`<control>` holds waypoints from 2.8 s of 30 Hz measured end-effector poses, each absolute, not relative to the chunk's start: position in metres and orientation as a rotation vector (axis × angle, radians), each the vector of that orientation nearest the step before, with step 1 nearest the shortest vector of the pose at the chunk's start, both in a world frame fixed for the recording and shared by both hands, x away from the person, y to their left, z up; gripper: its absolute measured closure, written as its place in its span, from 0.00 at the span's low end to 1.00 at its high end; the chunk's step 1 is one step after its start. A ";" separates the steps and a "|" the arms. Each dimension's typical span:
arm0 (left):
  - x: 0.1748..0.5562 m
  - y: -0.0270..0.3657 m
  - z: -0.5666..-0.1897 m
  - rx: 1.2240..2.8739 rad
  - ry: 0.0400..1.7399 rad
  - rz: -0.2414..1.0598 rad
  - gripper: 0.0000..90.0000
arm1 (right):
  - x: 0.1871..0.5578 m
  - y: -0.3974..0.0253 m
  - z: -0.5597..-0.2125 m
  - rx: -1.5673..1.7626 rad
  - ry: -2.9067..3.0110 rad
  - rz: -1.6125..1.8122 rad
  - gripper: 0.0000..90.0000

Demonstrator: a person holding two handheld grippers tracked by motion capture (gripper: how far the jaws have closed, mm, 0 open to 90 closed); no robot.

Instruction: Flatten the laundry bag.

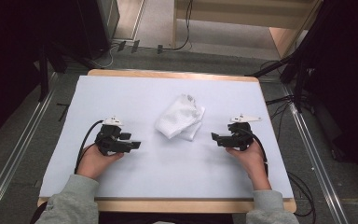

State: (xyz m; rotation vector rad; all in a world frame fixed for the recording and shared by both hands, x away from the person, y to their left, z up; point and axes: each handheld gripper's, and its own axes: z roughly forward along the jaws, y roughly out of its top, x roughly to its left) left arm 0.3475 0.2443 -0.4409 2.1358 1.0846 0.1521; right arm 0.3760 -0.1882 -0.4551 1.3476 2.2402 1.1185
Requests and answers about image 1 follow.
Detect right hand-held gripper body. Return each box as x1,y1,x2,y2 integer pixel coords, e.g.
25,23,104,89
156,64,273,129
225,113,263,152

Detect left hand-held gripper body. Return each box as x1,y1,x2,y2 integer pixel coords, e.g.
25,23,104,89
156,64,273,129
94,116,134,157

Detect white mesh laundry bag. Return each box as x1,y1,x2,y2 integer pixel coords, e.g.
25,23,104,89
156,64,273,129
154,93,206,142

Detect person's right hand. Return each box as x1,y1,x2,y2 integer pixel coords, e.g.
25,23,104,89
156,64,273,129
225,140,269,181

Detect person's left hand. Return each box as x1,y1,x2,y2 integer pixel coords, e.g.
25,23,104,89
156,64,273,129
76,143,125,181

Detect white table mat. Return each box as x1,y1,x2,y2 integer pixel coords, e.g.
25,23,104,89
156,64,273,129
38,75,295,201

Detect wooden table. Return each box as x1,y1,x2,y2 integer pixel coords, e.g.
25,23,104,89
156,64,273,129
36,68,297,215

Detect black metal stand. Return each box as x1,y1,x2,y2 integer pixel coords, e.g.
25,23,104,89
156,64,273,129
37,42,91,103
244,0,335,114

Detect black cabinet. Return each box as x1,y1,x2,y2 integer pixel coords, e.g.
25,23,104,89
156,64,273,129
76,0,121,61

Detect light wooden shelf unit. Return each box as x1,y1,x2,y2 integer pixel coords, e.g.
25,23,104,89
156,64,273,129
171,0,324,60

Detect dark curtain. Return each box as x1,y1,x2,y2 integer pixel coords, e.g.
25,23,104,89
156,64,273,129
0,0,85,147
301,0,358,188

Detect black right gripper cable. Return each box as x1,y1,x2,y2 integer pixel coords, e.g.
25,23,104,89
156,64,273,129
238,127,269,179

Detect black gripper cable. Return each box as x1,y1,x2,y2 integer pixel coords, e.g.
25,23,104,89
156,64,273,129
74,119,105,175
238,127,269,179

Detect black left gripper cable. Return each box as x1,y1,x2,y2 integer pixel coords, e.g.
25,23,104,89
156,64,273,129
74,119,105,175

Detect black floor cables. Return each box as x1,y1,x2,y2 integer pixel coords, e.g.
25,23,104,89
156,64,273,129
264,59,296,143

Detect white floor cable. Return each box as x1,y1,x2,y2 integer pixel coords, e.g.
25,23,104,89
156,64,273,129
98,43,119,69

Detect aluminium floor rail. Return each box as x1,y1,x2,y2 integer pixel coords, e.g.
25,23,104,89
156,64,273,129
280,83,351,224
0,72,59,224

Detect black looped floor cable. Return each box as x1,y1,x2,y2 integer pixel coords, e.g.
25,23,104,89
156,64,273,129
286,171,317,224

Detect black hanging cable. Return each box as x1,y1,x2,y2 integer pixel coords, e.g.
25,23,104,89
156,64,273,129
162,0,194,52

